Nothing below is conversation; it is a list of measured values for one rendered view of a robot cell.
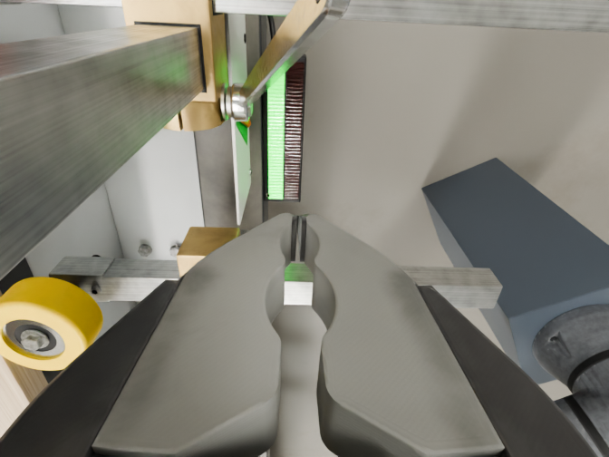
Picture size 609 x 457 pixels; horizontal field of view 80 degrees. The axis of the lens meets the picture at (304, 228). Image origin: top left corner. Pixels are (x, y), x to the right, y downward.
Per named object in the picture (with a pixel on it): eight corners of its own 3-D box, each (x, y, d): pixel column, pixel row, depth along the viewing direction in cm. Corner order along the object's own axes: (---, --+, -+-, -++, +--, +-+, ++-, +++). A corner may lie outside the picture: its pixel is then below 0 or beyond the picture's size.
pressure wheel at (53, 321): (79, 212, 36) (-2, 291, 26) (149, 257, 39) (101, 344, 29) (43, 259, 39) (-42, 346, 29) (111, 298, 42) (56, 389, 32)
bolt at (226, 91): (265, 112, 39) (249, 80, 25) (265, 136, 40) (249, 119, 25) (246, 111, 39) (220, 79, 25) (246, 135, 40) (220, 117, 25)
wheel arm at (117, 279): (487, 261, 39) (506, 287, 35) (477, 286, 41) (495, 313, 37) (69, 250, 37) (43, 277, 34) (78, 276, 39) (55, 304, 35)
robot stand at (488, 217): (496, 156, 118) (647, 275, 67) (508, 217, 130) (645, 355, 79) (420, 188, 123) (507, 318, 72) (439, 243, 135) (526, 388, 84)
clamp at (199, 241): (246, 227, 36) (239, 257, 32) (250, 324, 44) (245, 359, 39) (183, 225, 36) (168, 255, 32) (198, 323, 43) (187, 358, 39)
